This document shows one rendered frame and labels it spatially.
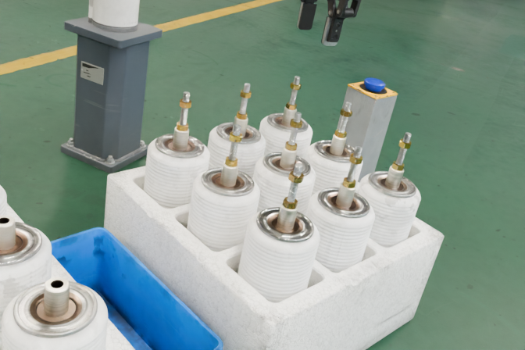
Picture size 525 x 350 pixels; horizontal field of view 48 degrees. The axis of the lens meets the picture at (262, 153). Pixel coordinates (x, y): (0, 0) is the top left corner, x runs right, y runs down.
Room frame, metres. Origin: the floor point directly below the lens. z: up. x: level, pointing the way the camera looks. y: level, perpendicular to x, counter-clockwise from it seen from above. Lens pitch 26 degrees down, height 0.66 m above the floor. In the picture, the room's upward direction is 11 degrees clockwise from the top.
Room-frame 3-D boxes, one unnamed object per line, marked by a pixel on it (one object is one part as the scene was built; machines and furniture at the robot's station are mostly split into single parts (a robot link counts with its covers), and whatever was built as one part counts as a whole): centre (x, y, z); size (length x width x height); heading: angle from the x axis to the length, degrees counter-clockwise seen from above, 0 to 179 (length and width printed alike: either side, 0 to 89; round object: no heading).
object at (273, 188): (0.81, -0.04, 0.16); 0.10 x 0.10 x 0.18
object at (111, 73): (1.19, 0.36, 0.15); 0.15 x 0.15 x 0.30; 68
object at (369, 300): (0.81, -0.04, 0.09); 0.39 x 0.39 x 0.18; 47
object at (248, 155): (0.89, 0.05, 0.16); 0.10 x 0.10 x 0.18
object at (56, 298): (0.42, 0.16, 0.26); 0.02 x 0.02 x 0.03
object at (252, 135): (0.89, 0.05, 0.25); 0.08 x 0.08 x 0.01
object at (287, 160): (0.81, -0.04, 0.26); 0.02 x 0.02 x 0.03
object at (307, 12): (0.84, -0.02, 0.48); 0.02 x 0.01 x 0.04; 121
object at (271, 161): (0.81, -0.04, 0.25); 0.08 x 0.08 x 0.01
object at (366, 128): (1.07, -0.18, 0.16); 0.07 x 0.07 x 0.31; 47
